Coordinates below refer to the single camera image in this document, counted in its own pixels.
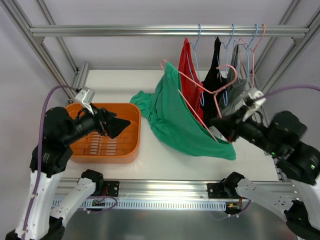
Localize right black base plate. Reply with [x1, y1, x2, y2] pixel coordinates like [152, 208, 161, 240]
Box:
[206, 182, 226, 199]

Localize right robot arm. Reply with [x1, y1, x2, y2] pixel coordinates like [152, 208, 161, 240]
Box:
[209, 106, 320, 240]

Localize orange plastic basket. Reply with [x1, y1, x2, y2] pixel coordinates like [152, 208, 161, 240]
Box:
[71, 103, 141, 164]

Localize green tank top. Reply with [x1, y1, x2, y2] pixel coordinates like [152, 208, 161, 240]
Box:
[130, 62, 236, 161]

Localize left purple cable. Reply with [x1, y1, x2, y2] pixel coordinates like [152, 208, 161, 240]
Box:
[21, 85, 81, 235]

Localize aluminium front rail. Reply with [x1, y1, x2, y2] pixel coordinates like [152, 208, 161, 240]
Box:
[57, 178, 298, 201]

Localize blue hanger under black top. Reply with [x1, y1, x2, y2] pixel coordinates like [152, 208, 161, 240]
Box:
[221, 24, 235, 107]

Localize grey tank top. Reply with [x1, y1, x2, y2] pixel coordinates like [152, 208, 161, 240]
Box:
[207, 43, 253, 141]

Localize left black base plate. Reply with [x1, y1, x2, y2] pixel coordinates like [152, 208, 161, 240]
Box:
[102, 180, 120, 197]

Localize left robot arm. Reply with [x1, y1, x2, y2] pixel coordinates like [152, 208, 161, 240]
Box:
[5, 104, 131, 240]

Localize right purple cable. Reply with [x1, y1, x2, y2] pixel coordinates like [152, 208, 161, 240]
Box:
[254, 84, 320, 100]

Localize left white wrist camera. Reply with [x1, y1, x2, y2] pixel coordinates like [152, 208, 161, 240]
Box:
[75, 87, 96, 115]

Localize blue wire hanger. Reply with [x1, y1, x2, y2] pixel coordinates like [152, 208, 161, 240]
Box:
[190, 23, 205, 107]

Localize red tank top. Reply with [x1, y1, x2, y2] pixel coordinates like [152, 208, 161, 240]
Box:
[178, 37, 204, 127]

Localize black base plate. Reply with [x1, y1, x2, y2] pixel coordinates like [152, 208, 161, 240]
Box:
[102, 180, 120, 197]
[206, 182, 226, 199]

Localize white slotted cable duct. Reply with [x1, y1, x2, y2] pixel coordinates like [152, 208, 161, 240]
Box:
[51, 199, 227, 211]

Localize black tank top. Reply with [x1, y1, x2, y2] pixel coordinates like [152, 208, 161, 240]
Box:
[201, 37, 226, 128]

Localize purple cable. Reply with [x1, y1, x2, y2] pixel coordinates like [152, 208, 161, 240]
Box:
[254, 84, 320, 100]
[21, 85, 81, 235]

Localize aluminium hanging rail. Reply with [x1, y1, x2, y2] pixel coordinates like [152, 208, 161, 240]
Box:
[29, 24, 310, 38]

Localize pink hanger far right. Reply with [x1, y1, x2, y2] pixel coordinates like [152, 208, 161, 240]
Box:
[238, 23, 266, 88]

